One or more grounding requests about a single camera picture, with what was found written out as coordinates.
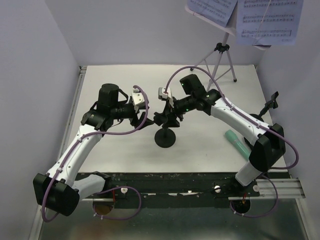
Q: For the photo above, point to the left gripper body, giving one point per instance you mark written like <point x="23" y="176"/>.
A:
<point x="131" y="112"/>

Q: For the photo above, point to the black mounting rail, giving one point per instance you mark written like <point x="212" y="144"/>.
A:
<point x="174" y="190"/>

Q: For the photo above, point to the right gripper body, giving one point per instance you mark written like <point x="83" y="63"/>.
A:
<point x="182" y="106"/>

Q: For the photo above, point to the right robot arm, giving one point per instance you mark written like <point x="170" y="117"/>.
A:
<point x="267" y="142"/>

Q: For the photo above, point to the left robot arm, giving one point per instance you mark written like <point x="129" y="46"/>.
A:
<point x="114" y="113"/>

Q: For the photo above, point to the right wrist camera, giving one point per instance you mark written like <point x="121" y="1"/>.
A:
<point x="166" y="95"/>

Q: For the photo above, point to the black mic stand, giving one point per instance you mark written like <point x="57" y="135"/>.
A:
<point x="271" y="104"/>
<point x="164" y="137"/>

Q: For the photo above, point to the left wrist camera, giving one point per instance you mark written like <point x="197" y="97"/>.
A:
<point x="138" y="98"/>

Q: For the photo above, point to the green microphone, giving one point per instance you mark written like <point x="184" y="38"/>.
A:
<point x="237" y="144"/>

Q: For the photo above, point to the aluminium frame rail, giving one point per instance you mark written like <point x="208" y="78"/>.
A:
<point x="200" y="145"/>

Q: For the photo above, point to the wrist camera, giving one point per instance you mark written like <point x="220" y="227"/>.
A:
<point x="138" y="98"/>
<point x="166" y="95"/>

